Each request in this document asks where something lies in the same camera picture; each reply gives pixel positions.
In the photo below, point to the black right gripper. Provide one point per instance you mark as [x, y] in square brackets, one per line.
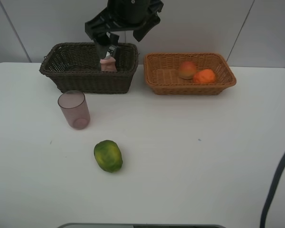
[138, 16]

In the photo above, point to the pink bottle white cap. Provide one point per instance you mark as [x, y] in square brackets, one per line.
[108, 63]

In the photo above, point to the dark brown wicker basket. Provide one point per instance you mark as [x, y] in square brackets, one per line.
[76, 66]

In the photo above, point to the green mango fruit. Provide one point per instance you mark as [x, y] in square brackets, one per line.
[108, 156]

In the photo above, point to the light orange wicker basket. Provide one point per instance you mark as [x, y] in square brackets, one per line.
[161, 73]

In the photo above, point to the orange tangerine fruit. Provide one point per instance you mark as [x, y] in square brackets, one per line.
[206, 76]

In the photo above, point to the red yellow peach fruit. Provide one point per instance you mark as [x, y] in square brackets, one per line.
[187, 70]

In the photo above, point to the translucent pink plastic cup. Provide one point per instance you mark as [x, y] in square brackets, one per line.
[74, 108]

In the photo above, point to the dark green rectangular bottle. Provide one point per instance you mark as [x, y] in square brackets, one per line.
[114, 38]

